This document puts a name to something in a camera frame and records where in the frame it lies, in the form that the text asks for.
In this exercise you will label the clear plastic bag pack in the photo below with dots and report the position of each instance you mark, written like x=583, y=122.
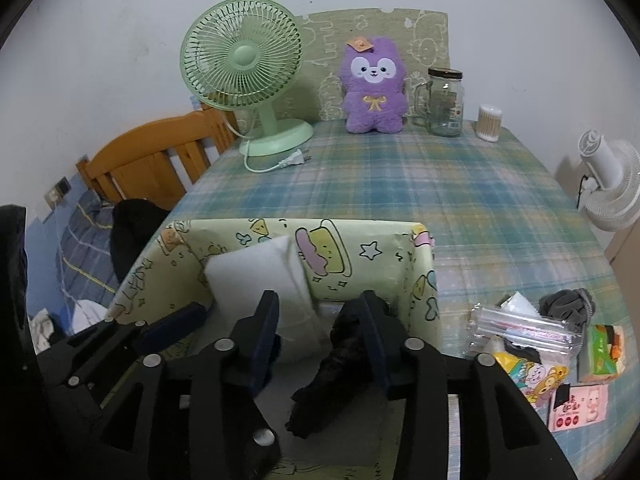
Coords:
x=520, y=327

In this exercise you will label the green patterned backboard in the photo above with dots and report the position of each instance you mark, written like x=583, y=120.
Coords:
x=325, y=45

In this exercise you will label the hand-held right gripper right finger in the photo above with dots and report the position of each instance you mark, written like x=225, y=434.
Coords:
x=377, y=360

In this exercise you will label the wall socket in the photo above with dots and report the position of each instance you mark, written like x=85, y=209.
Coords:
x=60, y=190

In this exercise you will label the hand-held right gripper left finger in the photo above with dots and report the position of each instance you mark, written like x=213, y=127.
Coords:
x=263, y=342

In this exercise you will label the white cloth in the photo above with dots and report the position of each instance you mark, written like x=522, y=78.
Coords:
x=85, y=312

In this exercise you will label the green desk fan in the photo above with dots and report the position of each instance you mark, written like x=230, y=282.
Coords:
x=242, y=55

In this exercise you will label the purple plush toy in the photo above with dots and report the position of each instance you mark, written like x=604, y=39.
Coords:
x=372, y=105

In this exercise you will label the white clip fan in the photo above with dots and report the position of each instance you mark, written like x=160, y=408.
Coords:
x=615, y=185

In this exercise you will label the black cloth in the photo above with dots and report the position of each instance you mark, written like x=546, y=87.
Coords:
x=325, y=390

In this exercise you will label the pink wipes packet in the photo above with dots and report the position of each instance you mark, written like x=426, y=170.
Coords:
x=580, y=407

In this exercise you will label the black garment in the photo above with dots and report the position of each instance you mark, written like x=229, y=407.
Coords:
x=135, y=240

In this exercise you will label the yellow cartoon packet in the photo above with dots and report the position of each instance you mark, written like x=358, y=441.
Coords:
x=530, y=375

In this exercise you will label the yellow cartoon storage box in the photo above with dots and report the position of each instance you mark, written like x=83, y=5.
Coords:
x=350, y=255

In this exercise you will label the cotton swab container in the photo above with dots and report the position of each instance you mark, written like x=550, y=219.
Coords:
x=488, y=125

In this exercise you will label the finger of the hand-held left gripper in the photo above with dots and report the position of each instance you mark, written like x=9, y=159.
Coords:
x=172, y=321
x=85, y=375

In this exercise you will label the glass jar mug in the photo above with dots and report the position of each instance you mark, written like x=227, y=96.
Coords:
x=445, y=105

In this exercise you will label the white paper packet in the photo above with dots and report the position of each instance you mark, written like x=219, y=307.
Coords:
x=517, y=302

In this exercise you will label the blue plaid bedding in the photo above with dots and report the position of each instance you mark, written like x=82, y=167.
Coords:
x=75, y=260

